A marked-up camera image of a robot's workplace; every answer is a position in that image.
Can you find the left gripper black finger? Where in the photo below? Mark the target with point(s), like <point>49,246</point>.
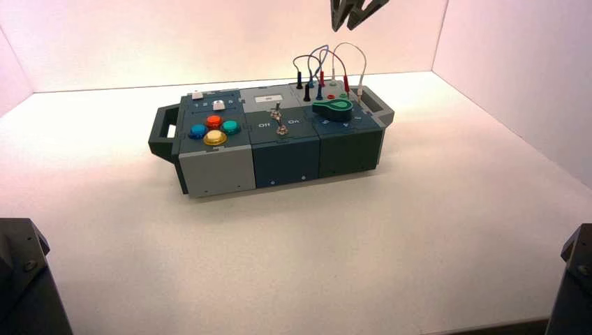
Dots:
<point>336,14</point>
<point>363,11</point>

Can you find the green rotary knob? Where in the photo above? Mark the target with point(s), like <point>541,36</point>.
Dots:
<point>334,109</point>

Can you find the grey blue control box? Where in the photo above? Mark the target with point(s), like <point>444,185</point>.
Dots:
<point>286,157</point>

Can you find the green round push button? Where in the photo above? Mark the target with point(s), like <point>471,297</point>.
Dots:
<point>230,126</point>

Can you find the red round push button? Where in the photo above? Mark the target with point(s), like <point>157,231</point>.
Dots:
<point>214,121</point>

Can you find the yellow round push button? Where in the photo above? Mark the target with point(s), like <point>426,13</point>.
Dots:
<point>215,137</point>

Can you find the blue round push button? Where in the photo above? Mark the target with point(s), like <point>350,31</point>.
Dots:
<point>198,131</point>

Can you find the metal toggle switch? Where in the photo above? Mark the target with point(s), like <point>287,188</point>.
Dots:
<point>281,129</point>
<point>276,112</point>

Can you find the white square key switch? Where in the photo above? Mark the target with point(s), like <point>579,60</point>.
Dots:
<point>218,105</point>

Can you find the small white rocker switch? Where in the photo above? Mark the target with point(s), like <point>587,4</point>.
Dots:
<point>197,95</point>

